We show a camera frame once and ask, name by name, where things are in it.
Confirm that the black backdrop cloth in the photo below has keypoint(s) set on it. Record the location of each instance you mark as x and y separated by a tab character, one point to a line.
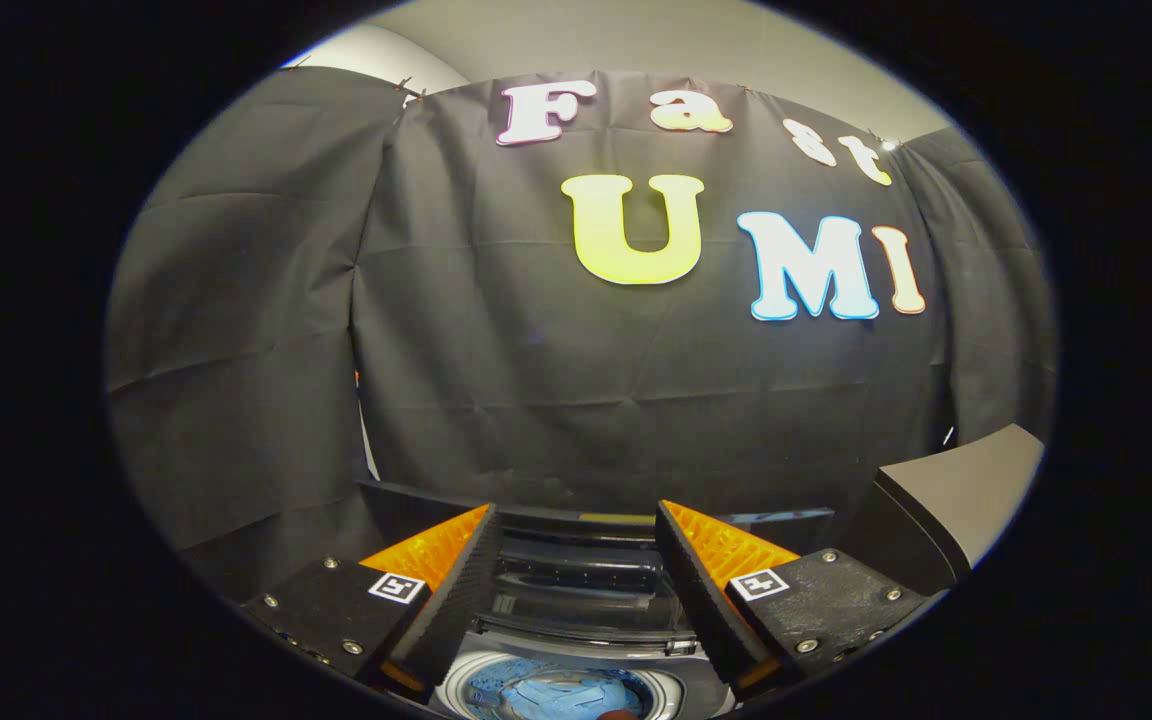
536	400

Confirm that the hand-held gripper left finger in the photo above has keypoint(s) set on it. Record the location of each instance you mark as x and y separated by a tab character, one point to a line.
456	600

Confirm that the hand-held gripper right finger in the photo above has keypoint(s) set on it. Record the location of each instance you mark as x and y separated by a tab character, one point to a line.
701	600

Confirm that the light blue polo shirt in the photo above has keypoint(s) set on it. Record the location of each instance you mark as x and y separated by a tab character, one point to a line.
556	695

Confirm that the beige cabinet with dark frame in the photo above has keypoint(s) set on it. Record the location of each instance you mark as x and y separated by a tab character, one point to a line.
976	480

